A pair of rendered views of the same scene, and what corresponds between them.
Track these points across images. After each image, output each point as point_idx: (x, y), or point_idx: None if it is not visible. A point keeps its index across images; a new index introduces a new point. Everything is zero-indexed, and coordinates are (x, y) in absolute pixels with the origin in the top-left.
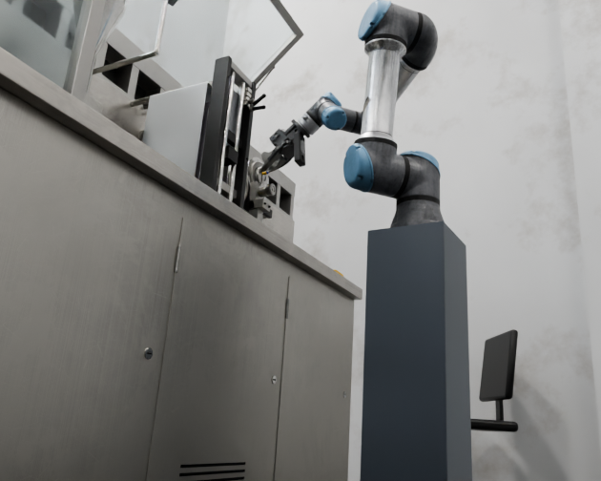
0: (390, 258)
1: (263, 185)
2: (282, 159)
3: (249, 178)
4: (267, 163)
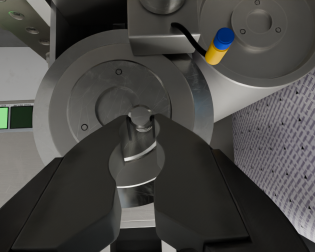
0: None
1: (107, 66)
2: (88, 226)
3: (192, 73)
4: (196, 134)
